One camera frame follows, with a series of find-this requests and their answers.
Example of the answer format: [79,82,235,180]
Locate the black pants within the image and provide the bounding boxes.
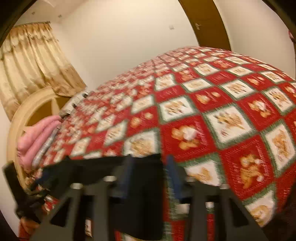
[30,153,165,235]

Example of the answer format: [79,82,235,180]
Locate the red printed bedspread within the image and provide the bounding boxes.
[18,46,296,241]

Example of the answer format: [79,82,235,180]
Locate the brown wooden door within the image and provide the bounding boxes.
[179,0,232,50]

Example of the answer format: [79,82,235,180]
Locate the beige floral curtain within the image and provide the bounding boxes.
[0,21,87,121]

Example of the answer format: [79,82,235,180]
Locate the patterned pillow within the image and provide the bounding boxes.
[60,91,90,117]

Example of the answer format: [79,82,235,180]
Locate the folded pink blanket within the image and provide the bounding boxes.
[17,116,62,172]

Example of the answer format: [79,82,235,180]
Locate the cream wooden headboard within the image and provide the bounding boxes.
[7,87,77,193]

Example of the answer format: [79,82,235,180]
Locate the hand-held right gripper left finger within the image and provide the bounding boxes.
[30,155,139,241]

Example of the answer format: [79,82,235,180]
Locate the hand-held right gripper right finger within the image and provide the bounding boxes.
[165,154,269,241]

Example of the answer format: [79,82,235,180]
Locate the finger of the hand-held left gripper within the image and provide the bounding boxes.
[2,161,47,223]

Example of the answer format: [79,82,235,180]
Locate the folded pale patterned quilt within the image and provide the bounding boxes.
[32,127,61,168]

